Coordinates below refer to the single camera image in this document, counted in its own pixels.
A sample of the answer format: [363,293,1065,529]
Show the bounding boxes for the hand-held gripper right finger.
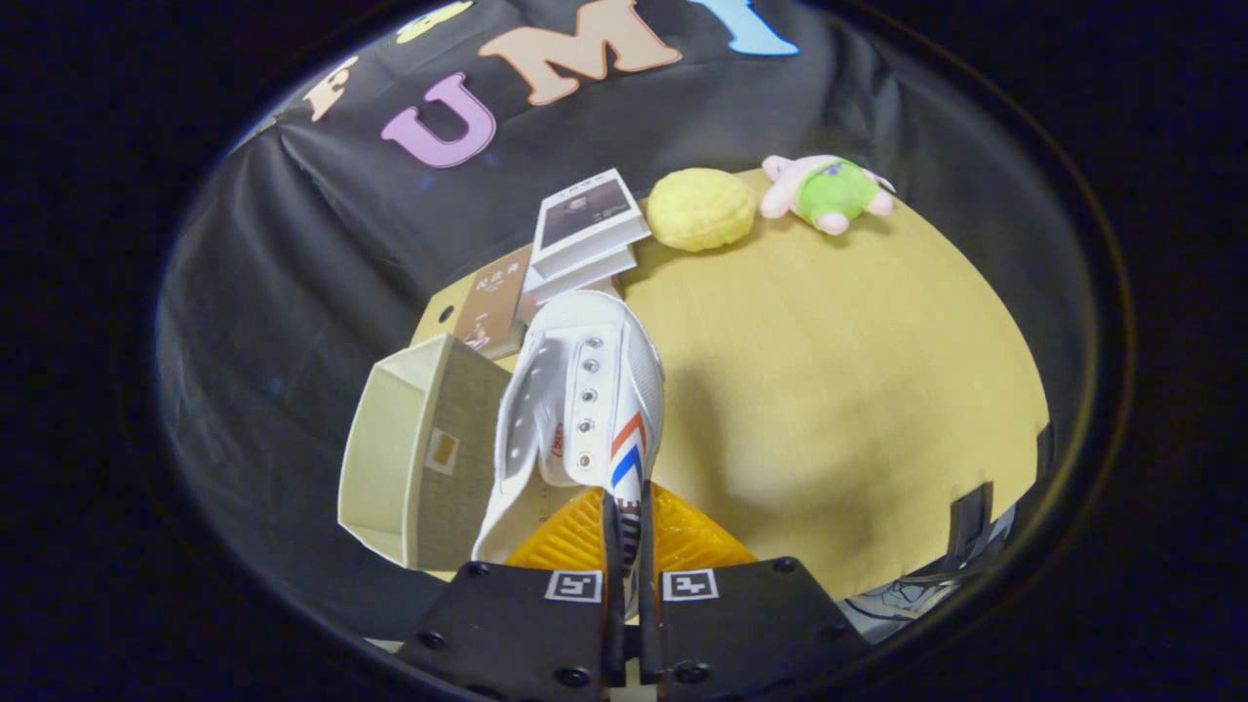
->
[639,481,874,702]

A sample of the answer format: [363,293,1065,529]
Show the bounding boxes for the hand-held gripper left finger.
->
[398,486,628,702]

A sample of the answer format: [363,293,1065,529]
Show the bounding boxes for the grey fabric storage box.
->
[337,333,513,571]

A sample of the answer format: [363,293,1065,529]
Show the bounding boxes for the white striped canvas shoe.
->
[471,290,667,620]

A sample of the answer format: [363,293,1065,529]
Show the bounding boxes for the brown cover book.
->
[456,244,535,360]

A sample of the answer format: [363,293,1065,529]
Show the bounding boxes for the thick white book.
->
[522,244,640,305]

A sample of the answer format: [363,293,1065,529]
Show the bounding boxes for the white book with portrait cover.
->
[531,168,652,281]

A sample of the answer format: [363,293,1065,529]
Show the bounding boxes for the yellow plush cushion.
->
[645,167,759,253]

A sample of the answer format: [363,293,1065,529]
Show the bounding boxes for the pink plush toy green shirt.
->
[760,153,896,236]

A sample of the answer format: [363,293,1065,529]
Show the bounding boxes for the black backdrop cloth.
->
[156,0,1093,635]

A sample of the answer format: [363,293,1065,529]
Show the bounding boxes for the black cables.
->
[843,570,976,635]

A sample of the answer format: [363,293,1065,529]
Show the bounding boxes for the black flat bracket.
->
[949,481,997,569]

